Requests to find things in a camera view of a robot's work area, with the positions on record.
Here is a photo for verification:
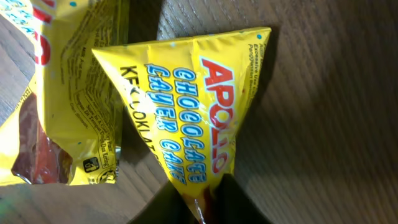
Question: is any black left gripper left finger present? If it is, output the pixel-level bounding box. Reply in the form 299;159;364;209
127;181;198;224

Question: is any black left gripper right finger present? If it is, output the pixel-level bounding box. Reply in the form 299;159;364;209
213;174;272;224

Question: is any yellow chocolate cake packet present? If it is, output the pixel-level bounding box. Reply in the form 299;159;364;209
92;27;272;223
1;0;129;186

